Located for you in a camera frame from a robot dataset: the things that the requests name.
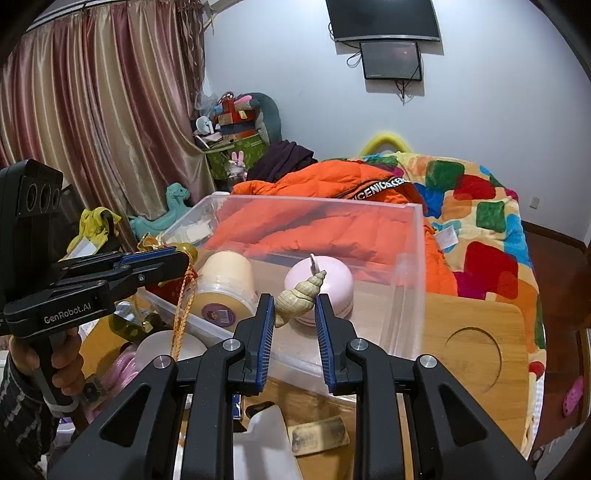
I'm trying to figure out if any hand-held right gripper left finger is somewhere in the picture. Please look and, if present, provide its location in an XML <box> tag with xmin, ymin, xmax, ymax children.
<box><xmin>48</xmin><ymin>293</ymin><xmax>275</xmax><ymax>480</ymax></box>

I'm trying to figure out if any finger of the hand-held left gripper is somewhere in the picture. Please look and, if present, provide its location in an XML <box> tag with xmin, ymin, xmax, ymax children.
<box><xmin>51</xmin><ymin>244</ymin><xmax>185</xmax><ymax>282</ymax></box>
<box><xmin>99</xmin><ymin>253</ymin><xmax>192</xmax><ymax>308</ymax></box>

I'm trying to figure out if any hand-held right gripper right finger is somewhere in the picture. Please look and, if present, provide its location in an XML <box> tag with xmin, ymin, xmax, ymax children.
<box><xmin>314</xmin><ymin>295</ymin><xmax>536</xmax><ymax>480</ymax></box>

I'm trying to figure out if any beige conch shell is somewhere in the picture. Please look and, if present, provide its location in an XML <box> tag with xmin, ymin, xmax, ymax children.
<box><xmin>273</xmin><ymin>270</ymin><xmax>328</xmax><ymax>329</ymax></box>

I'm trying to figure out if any pink round lidded jar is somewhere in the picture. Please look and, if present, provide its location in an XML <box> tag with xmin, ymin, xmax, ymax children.
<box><xmin>284</xmin><ymin>256</ymin><xmax>355</xmax><ymax>328</ymax></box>

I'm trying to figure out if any white round plastic lid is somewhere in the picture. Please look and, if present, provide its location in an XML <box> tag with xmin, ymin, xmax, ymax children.
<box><xmin>135</xmin><ymin>330</ymin><xmax>208</xmax><ymax>370</ymax></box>

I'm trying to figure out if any round plastic tub yellow lid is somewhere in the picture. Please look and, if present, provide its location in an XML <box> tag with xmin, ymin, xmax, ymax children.
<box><xmin>191</xmin><ymin>250</ymin><xmax>259</xmax><ymax>329</ymax></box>

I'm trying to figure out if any clear plastic storage box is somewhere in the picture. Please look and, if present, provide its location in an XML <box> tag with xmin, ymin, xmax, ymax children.
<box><xmin>139</xmin><ymin>194</ymin><xmax>428</xmax><ymax>398</ymax></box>

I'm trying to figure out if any person's left forearm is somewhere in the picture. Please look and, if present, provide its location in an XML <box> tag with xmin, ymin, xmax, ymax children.
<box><xmin>0</xmin><ymin>360</ymin><xmax>61</xmax><ymax>467</ymax></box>

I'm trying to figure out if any person's left hand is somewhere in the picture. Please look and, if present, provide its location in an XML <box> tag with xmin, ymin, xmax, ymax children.
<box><xmin>9</xmin><ymin>323</ymin><xmax>86</xmax><ymax>416</ymax></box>

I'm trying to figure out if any teal rocking horse toy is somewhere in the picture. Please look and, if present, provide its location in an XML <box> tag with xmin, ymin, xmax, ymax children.
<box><xmin>129</xmin><ymin>183</ymin><xmax>192</xmax><ymax>236</ymax></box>

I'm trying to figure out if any yellow cloth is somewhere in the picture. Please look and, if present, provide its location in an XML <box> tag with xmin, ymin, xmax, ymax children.
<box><xmin>69</xmin><ymin>208</ymin><xmax>123</xmax><ymax>252</ymax></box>

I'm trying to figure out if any small tan wooden block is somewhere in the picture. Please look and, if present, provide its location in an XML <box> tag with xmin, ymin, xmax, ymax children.
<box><xmin>287</xmin><ymin>415</ymin><xmax>351</xmax><ymax>457</ymax></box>

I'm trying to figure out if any pink knitted bag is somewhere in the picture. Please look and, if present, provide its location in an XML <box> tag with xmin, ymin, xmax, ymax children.
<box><xmin>99</xmin><ymin>351</ymin><xmax>139</xmax><ymax>398</ymax></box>

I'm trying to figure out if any pink striped curtain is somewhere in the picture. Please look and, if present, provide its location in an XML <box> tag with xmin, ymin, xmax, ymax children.
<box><xmin>0</xmin><ymin>0</ymin><xmax>218</xmax><ymax>232</ymax></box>

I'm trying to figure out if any green gift box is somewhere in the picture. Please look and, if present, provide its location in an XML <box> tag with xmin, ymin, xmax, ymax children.
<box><xmin>205</xmin><ymin>134</ymin><xmax>271</xmax><ymax>178</ymax></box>

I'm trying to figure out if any wooden desk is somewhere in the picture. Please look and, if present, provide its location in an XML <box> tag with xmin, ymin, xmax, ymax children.
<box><xmin>78</xmin><ymin>261</ymin><xmax>529</xmax><ymax>480</ymax></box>

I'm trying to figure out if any orange puffer jacket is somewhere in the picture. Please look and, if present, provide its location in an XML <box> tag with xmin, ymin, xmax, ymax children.
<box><xmin>203</xmin><ymin>159</ymin><xmax>458</xmax><ymax>296</ymax></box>

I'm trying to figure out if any red gift box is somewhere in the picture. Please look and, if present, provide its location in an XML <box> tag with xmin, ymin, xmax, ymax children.
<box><xmin>217</xmin><ymin>95</ymin><xmax>257</xmax><ymax>125</ymax></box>

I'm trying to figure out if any dark purple cloth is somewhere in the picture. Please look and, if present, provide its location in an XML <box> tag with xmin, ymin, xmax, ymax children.
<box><xmin>247</xmin><ymin>141</ymin><xmax>319</xmax><ymax>182</ymax></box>

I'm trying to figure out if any grey plush cushion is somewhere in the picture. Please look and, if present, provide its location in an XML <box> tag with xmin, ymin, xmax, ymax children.
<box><xmin>249</xmin><ymin>92</ymin><xmax>282</xmax><ymax>144</ymax></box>

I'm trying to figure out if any colourful patchwork blanket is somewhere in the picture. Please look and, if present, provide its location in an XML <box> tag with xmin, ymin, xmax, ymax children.
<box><xmin>360</xmin><ymin>152</ymin><xmax>548</xmax><ymax>457</ymax></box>

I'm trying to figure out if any pink clog shoe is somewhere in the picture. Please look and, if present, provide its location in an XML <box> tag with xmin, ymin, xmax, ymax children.
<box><xmin>561</xmin><ymin>376</ymin><xmax>585</xmax><ymax>418</ymax></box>

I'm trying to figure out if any yellow foam ring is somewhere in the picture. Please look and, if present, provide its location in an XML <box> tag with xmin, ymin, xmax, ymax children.
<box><xmin>359</xmin><ymin>130</ymin><xmax>413</xmax><ymax>158</ymax></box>

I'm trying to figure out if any small black wall monitor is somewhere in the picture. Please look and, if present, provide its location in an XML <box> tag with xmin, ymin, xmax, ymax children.
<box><xmin>360</xmin><ymin>41</ymin><xmax>423</xmax><ymax>80</ymax></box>

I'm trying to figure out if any black wall television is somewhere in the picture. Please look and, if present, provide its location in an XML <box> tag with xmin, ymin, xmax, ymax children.
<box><xmin>325</xmin><ymin>0</ymin><xmax>441</xmax><ymax>43</ymax></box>

